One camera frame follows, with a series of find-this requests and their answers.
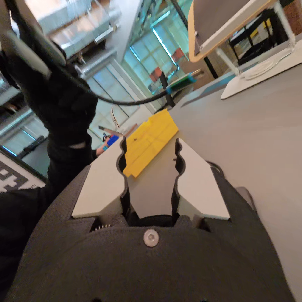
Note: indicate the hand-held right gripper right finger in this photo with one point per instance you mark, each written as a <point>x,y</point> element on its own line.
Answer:
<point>200,188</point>

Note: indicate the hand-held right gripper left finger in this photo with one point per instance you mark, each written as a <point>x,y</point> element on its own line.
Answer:
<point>101,188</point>

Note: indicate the yellow plastic bin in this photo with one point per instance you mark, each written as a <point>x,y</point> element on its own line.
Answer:
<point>151,141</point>

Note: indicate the person's left hand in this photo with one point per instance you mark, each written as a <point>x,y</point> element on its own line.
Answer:
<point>61,106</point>

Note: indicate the blue plastic bin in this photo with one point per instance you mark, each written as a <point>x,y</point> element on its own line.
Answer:
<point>113,140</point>

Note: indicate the printed paper strip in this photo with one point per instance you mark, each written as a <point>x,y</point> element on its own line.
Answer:
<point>115,118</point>

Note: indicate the printed marker sign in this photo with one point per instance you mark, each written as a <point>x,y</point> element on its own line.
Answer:
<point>14,179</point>

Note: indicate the teal desk hatch cover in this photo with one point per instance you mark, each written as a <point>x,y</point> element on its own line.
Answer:
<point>212,86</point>

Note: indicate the black mesh office chair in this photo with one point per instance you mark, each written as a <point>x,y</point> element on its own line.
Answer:
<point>167,89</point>

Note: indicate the black vertical pole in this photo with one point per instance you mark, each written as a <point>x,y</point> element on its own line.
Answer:
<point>211,68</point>

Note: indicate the orange resin printer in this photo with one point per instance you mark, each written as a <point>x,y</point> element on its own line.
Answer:
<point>178,54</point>
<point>155,74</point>

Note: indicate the white stand with wooden board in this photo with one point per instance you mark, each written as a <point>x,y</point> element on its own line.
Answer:
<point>259,77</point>

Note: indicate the silver rectangular ventilation duct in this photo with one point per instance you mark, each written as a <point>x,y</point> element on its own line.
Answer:
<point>70,35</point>

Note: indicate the silver spiral ventilation duct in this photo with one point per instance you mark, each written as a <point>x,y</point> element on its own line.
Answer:
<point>99,63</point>

